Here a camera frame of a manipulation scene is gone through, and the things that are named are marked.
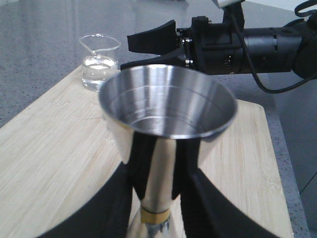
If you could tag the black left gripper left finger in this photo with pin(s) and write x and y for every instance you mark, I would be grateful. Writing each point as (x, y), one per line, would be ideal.
(105, 215)

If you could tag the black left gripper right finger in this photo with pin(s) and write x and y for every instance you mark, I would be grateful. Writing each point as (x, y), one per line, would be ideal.
(218, 213)

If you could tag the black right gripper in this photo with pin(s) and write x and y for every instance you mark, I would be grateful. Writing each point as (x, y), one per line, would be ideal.
(211, 48)

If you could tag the steel double jigger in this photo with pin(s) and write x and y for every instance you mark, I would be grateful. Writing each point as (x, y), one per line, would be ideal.
(165, 120)

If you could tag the small glass beaker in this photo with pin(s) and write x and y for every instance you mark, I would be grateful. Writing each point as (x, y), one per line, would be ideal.
(100, 59)

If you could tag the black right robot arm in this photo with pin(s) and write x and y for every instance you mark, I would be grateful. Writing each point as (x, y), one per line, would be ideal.
(283, 49)

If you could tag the wooden cutting board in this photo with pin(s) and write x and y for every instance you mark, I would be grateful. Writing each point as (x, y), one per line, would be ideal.
(57, 153)

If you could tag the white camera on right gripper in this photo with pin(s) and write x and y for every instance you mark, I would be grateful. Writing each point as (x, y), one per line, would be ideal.
(225, 3)

